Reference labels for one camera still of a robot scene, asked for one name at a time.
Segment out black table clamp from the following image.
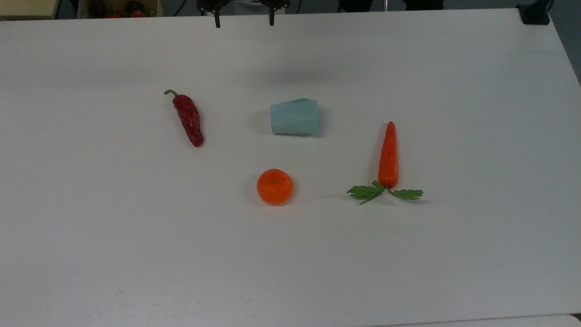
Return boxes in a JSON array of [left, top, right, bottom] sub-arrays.
[[517, 0, 553, 25]]

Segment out orange carrot with green leaves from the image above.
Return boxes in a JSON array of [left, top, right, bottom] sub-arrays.
[[347, 121, 424, 206]]

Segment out light blue faceted mug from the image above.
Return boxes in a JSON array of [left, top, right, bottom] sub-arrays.
[[270, 98, 320, 136]]

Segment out wooden board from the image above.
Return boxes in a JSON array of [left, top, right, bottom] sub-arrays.
[[0, 0, 60, 20]]

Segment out dark red chili pepper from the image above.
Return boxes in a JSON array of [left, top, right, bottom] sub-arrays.
[[164, 89, 204, 148]]

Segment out orange tangerine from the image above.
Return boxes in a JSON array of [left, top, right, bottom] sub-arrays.
[[256, 168, 294, 206]]

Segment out box with red fruits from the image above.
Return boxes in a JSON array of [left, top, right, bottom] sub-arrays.
[[77, 0, 159, 19]]

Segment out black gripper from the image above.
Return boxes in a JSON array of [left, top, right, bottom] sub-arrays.
[[197, 0, 291, 29]]

